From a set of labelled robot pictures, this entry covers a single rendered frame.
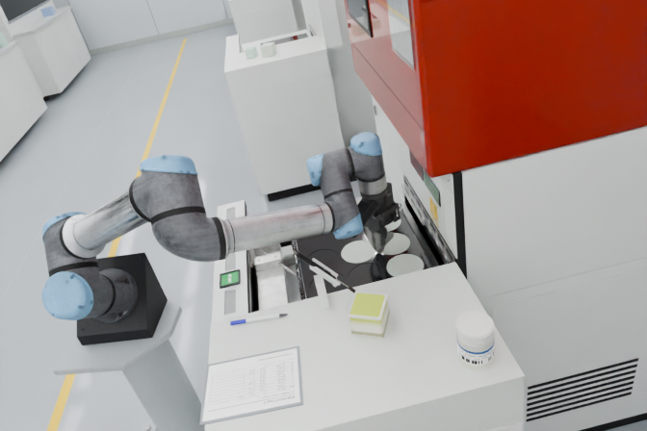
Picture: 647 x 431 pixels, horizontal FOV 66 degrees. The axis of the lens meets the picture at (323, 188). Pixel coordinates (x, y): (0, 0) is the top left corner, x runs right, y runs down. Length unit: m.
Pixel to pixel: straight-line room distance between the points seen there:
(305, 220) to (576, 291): 0.78
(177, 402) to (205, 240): 0.84
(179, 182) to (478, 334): 0.67
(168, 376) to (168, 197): 0.79
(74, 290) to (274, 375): 0.55
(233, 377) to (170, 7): 8.40
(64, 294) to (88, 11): 8.31
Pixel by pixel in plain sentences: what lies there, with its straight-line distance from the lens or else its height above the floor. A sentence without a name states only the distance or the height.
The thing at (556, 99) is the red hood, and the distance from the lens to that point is 1.19.
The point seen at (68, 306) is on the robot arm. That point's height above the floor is 1.07.
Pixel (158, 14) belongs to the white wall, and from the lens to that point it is 9.31.
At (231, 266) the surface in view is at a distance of 1.46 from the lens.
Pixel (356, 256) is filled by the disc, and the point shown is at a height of 0.90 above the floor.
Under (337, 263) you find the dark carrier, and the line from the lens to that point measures 1.45.
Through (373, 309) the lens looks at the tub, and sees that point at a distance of 1.11.
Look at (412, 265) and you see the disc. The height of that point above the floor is 0.90.
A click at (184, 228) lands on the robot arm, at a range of 1.07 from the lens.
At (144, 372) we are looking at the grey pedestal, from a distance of 1.69.
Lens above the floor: 1.83
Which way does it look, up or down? 31 degrees down
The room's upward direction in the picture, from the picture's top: 12 degrees counter-clockwise
